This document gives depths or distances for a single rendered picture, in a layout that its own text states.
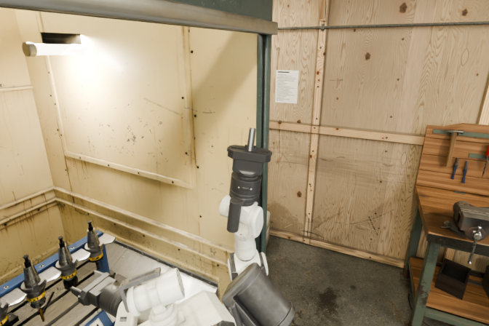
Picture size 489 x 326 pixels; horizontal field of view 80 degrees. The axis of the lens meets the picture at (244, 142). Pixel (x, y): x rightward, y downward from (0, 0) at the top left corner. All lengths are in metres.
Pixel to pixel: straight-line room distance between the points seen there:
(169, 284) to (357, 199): 2.43
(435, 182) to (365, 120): 0.73
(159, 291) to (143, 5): 0.56
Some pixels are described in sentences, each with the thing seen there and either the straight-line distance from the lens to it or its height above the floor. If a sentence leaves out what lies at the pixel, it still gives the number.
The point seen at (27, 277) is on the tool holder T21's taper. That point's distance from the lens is 1.23.
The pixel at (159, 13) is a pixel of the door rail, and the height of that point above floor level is 2.01.
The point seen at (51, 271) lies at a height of 1.22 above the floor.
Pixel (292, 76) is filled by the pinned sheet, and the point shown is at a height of 1.72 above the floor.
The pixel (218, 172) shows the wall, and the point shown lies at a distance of 1.24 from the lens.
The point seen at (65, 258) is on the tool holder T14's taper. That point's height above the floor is 1.25.
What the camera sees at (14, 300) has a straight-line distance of 1.24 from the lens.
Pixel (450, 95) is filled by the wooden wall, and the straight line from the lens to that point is 2.72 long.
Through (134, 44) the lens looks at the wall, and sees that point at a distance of 1.39.
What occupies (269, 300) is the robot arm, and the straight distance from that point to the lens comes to 0.79.
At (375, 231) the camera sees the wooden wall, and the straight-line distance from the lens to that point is 3.11.
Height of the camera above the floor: 1.95
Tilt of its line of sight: 18 degrees down
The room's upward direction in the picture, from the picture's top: straight up
